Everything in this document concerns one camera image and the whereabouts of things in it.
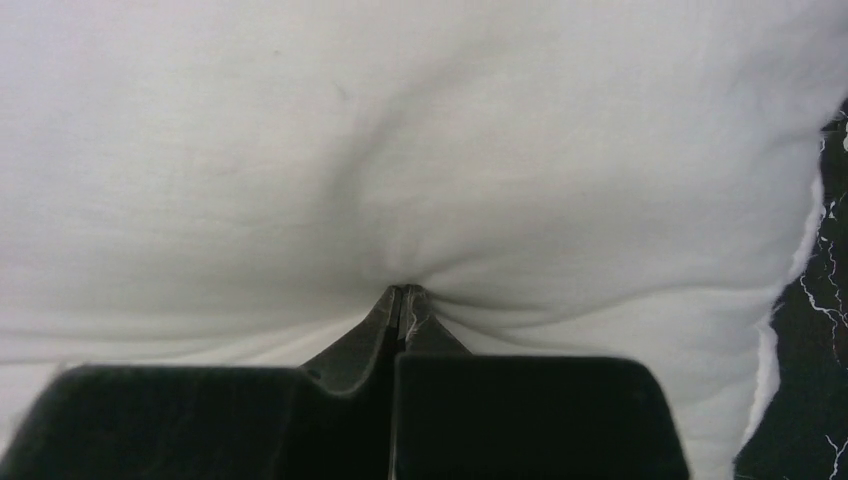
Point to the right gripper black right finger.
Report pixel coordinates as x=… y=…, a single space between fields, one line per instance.
x=457 y=415

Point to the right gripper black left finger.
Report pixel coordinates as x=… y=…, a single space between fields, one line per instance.
x=326 y=419

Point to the white pillow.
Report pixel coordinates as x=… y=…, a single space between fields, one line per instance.
x=236 y=182

